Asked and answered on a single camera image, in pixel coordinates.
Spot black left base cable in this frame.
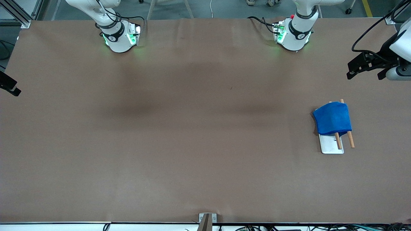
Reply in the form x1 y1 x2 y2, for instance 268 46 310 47
247 15 280 35

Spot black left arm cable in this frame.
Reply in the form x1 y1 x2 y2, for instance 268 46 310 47
351 0 409 63

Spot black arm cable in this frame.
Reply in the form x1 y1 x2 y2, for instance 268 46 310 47
0 39 14 62
351 0 409 63

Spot blue microfibre towel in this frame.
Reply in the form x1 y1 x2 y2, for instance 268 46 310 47
313 101 353 136

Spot grey metal camera mount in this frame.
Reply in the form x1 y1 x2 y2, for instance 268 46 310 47
198 213 217 231

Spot beige wooden stand legs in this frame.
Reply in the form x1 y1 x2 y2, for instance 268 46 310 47
146 0 194 20

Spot aluminium frame profile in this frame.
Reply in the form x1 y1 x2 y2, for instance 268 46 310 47
385 6 406 25
0 0 44 29

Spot wooden rack rod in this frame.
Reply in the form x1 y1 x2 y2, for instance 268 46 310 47
328 101 343 150
340 99 355 149

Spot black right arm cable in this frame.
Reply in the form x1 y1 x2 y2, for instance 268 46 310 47
0 39 14 62

